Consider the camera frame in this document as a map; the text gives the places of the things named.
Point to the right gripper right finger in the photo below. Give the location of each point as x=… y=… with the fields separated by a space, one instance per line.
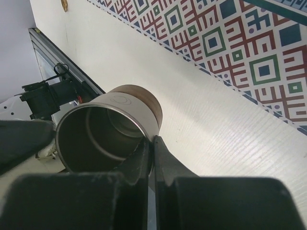
x=185 y=201

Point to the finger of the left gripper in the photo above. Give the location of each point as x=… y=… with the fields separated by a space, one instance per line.
x=19 y=140

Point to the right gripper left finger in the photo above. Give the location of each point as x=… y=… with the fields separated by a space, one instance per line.
x=114 y=200

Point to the metal cup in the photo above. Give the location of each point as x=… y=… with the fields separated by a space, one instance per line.
x=98 y=135

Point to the patterned cloth placemat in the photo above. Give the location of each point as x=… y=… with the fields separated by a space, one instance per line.
x=258 y=48

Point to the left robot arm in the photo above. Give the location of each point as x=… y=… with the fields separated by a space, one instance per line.
x=45 y=98

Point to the gold fork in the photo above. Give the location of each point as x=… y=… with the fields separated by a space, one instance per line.
x=64 y=4

